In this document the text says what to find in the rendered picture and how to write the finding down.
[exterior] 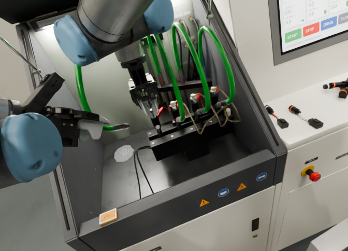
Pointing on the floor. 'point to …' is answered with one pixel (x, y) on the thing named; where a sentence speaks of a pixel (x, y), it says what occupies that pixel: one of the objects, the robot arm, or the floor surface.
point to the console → (289, 237)
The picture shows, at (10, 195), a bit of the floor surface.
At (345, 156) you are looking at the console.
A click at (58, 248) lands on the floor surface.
